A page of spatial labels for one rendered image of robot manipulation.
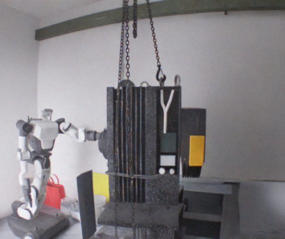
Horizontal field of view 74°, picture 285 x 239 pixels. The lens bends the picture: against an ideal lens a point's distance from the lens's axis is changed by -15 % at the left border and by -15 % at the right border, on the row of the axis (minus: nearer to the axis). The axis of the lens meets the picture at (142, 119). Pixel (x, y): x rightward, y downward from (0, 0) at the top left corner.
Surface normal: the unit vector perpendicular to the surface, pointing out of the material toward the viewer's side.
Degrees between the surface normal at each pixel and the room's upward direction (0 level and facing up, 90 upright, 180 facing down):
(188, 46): 90
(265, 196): 90
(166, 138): 90
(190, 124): 90
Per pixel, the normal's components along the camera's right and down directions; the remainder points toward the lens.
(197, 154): -0.14, 0.07
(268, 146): -0.37, 0.07
